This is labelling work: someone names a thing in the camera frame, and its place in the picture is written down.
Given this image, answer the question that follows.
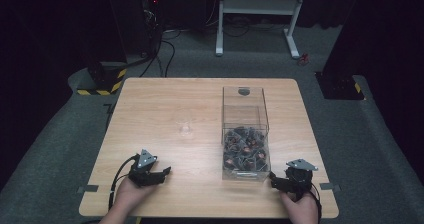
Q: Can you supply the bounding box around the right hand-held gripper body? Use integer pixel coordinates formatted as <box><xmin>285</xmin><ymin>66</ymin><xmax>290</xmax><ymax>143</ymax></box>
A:
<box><xmin>283</xmin><ymin>158</ymin><xmax>319</xmax><ymax>196</ymax></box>

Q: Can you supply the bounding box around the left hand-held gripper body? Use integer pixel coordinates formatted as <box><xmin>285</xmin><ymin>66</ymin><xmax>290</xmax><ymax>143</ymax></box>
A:
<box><xmin>127</xmin><ymin>148</ymin><xmax>160</xmax><ymax>188</ymax></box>

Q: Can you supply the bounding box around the person's left hand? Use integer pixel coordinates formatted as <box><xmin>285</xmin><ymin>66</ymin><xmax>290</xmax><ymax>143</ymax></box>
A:
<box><xmin>112</xmin><ymin>176</ymin><xmax>159</xmax><ymax>216</ymax></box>

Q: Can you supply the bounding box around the person's right hand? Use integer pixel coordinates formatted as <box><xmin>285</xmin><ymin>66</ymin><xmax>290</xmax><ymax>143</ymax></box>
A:
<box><xmin>279</xmin><ymin>190</ymin><xmax>320</xmax><ymax>224</ymax></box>

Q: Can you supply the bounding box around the grey tape strip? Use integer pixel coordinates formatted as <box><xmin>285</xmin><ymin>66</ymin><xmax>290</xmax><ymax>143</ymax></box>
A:
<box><xmin>319</xmin><ymin>182</ymin><xmax>342</xmax><ymax>192</ymax></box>
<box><xmin>76</xmin><ymin>184</ymin><xmax>100</xmax><ymax>194</ymax></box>

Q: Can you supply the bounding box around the pile of dark small packets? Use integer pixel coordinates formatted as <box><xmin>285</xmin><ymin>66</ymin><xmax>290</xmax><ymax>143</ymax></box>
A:
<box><xmin>223</xmin><ymin>126</ymin><xmax>270</xmax><ymax>173</ymax></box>

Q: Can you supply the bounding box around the clear glass cup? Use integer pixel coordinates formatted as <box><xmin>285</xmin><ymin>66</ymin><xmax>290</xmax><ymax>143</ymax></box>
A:
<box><xmin>174</xmin><ymin>108</ymin><xmax>198</xmax><ymax>139</ymax></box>

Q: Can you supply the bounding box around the clear plastic box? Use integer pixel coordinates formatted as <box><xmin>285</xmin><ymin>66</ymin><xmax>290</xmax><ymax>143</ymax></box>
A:
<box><xmin>221</xmin><ymin>85</ymin><xmax>272</xmax><ymax>182</ymax></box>

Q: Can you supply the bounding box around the black yellow striped stand base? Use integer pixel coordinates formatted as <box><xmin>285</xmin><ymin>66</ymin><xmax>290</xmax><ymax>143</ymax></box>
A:
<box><xmin>76</xmin><ymin>61</ymin><xmax>129</xmax><ymax>97</ymax></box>

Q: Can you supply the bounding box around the small red floor object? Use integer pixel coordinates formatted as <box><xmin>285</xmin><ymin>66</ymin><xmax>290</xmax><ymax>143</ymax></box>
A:
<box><xmin>297</xmin><ymin>52</ymin><xmax>310</xmax><ymax>67</ymax></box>

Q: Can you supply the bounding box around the black equipment tower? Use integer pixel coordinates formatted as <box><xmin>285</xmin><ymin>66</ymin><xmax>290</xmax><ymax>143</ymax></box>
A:
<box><xmin>105</xmin><ymin>0</ymin><xmax>165</xmax><ymax>59</ymax></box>

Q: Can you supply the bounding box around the white metal stand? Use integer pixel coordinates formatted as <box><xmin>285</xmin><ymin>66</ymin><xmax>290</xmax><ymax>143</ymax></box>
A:
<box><xmin>215</xmin><ymin>0</ymin><xmax>310</xmax><ymax>59</ymax></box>

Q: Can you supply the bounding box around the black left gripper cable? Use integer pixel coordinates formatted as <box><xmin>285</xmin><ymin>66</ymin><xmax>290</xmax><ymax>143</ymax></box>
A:
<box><xmin>107</xmin><ymin>153</ymin><xmax>140</xmax><ymax>212</ymax></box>

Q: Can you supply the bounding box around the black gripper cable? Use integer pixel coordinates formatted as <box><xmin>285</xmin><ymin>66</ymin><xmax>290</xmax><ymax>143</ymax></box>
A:
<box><xmin>309</xmin><ymin>182</ymin><xmax>323</xmax><ymax>224</ymax></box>
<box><xmin>107</xmin><ymin>153</ymin><xmax>140</xmax><ymax>212</ymax></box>

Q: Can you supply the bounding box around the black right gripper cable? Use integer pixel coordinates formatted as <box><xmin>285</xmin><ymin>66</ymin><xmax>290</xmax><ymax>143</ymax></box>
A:
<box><xmin>309</xmin><ymin>182</ymin><xmax>323</xmax><ymax>224</ymax></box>

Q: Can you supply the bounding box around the black floor cable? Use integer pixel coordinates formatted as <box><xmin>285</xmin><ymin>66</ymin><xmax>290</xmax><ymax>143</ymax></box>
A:
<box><xmin>139</xmin><ymin>30</ymin><xmax>177</xmax><ymax>79</ymax></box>

